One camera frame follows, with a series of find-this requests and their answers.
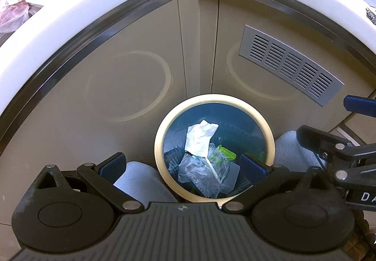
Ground crumpled white paper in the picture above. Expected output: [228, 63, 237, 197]
[184, 120, 219, 157]

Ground clear plastic wrap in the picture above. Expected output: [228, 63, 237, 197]
[178, 153, 240, 199]

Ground round trash bin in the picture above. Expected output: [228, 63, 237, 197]
[154, 94, 275, 206]

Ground grey cabinet vent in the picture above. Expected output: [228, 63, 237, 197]
[239, 25, 344, 107]

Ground pink plastic bag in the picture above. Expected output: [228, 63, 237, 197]
[0, 0, 42, 34]

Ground green wrapper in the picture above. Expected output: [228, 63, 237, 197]
[208, 143, 236, 163]

